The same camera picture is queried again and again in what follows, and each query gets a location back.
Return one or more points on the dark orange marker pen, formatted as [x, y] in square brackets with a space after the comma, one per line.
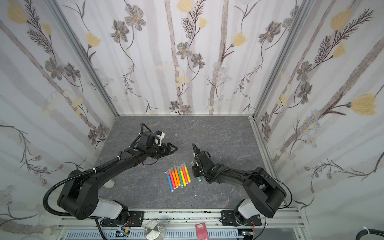
[176, 183]

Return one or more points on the aluminium mounting rail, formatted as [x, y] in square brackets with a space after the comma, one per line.
[286, 224]

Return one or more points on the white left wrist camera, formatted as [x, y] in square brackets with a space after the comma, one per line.
[158, 138]

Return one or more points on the white slotted cable duct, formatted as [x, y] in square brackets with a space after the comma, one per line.
[139, 234]

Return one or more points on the pink marker pen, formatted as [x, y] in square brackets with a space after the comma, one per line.
[184, 174]

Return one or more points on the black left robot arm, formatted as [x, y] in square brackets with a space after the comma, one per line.
[79, 196]

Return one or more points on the lime green marker pen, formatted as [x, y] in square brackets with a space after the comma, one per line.
[181, 176]

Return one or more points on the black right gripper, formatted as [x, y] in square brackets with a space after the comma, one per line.
[199, 162]

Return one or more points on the red marker pen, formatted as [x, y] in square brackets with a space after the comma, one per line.
[172, 179]

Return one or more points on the light blue marker pen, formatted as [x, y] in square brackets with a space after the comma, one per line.
[171, 184]

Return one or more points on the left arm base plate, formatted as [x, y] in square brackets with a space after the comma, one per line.
[125, 218]

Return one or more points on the round silver metal knob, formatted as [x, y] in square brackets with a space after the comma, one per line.
[154, 230]

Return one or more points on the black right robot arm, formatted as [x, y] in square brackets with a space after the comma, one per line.
[263, 190]

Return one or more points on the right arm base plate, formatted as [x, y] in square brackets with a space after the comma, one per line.
[230, 218]

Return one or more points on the pink rectangular tag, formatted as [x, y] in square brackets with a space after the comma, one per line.
[201, 231]

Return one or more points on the yellow marker pen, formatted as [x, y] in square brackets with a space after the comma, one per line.
[187, 172]

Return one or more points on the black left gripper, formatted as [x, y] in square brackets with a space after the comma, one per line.
[164, 153]

